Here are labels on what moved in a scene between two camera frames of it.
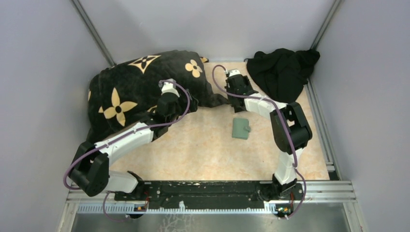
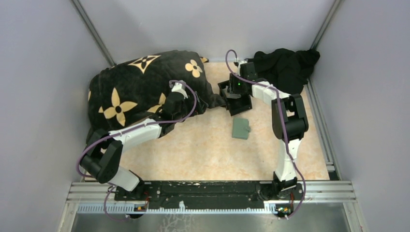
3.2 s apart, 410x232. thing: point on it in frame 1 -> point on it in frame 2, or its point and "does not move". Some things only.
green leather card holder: x=240 y=128 does not move
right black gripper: x=231 y=102 -> x=232 y=89
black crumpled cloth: x=282 y=73 does not move
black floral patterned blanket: x=121 y=95 does not move
